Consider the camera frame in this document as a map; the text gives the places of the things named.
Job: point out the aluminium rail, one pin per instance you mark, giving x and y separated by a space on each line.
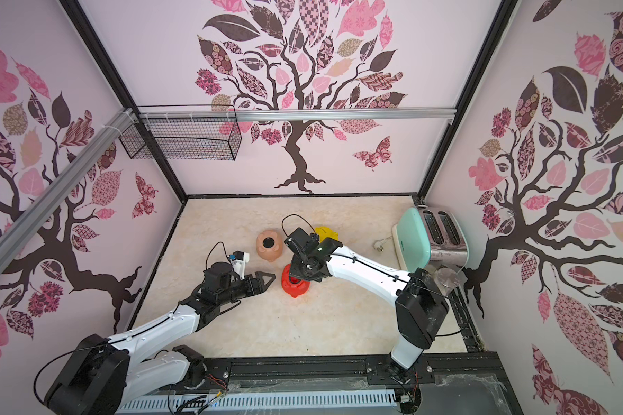
53 196
301 113

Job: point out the red piggy bank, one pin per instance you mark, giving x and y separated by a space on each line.
293 286

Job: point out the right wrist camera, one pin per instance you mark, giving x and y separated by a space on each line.
299 242

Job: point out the glass jar black lid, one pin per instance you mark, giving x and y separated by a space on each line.
446 280

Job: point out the left aluminium rail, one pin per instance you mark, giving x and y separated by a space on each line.
53 196

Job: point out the yellow piggy bank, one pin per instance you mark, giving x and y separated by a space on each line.
324 233

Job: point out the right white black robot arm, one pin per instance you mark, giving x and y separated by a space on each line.
420 306

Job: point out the white toaster plug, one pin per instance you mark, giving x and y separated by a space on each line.
380 245

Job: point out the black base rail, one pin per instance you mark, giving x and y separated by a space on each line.
376 369

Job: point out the back aluminium rail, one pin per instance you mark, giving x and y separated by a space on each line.
301 113

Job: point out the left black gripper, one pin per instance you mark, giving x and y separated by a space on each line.
261 287

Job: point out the black wire basket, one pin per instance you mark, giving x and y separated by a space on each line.
185 132

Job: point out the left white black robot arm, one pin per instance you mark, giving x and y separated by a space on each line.
104 373

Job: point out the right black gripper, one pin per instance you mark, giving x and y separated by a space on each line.
311 248

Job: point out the mint green toaster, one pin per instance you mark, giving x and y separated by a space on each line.
429 236

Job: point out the white cable duct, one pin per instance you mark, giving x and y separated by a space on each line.
267 403

